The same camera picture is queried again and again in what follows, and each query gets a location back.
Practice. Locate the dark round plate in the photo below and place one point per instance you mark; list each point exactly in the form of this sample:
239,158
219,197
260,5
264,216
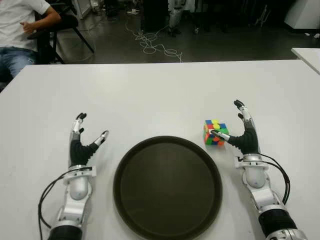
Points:
167,190

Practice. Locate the white cabinet with black base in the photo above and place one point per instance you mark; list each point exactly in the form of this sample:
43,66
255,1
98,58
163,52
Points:
302,15

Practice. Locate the seated person in white shirt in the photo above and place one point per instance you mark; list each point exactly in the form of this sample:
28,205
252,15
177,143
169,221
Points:
15,22

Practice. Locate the small white floor object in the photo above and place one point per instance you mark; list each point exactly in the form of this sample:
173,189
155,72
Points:
316,35

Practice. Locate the white power strip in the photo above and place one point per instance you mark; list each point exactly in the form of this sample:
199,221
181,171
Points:
133,11

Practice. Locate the silver folding stand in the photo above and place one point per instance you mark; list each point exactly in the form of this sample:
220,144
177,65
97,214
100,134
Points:
262,17

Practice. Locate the black column cabinet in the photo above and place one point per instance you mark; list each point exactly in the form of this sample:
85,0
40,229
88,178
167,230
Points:
152,15

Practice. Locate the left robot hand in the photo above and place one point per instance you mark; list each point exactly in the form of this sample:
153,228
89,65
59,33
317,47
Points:
77,150

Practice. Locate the multicoloured Rubik's cube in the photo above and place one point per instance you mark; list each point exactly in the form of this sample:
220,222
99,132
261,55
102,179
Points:
212,123

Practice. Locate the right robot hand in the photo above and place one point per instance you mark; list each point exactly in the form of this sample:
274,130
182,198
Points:
250,142

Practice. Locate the black chair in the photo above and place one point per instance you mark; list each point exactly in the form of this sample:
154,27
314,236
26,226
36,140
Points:
67,22

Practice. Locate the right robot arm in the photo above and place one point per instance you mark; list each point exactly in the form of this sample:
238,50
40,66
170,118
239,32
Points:
255,175

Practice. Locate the white side table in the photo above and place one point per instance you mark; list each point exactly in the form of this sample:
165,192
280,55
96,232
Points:
310,57

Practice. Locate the white glass display cabinet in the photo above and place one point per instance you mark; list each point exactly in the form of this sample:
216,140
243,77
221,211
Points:
82,8

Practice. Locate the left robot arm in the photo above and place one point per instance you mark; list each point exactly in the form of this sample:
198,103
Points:
77,185

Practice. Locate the silver humanoid robot legs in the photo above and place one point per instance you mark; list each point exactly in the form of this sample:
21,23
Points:
173,17

